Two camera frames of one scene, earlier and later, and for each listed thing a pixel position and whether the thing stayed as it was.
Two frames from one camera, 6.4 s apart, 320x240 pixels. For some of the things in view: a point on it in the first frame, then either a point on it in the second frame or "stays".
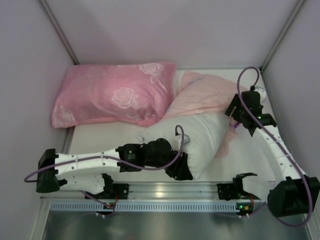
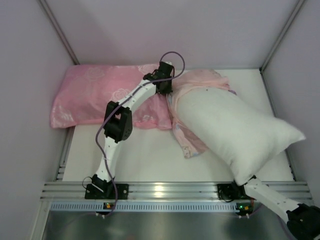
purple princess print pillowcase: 198,94 to 192,145
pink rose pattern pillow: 139,93 stays
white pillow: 205,132 to 236,134
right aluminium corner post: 282,35 stays
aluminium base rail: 157,191 stays
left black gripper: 180,169 to 164,88
